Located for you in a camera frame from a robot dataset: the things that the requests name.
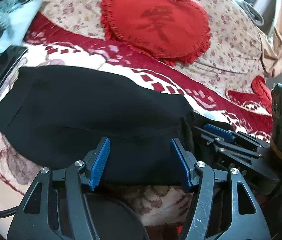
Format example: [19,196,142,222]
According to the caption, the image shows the grey folded cloth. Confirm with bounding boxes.
[234,0,264,27]

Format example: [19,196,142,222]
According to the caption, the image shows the red white plush blanket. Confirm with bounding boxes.
[0,14,272,227]

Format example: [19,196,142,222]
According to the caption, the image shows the red heart pillow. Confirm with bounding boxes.
[100,0,211,66]

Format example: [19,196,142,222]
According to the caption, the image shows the black pants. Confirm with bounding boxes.
[0,65,232,186]

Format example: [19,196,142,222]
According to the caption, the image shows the black smartphone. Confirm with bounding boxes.
[0,45,29,100]

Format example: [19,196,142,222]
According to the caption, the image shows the floral quilt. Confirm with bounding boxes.
[42,0,264,92]

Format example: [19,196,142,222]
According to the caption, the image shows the black cable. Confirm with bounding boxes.
[0,205,20,219]

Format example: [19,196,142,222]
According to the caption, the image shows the beige curtain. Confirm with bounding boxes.
[259,0,282,77]

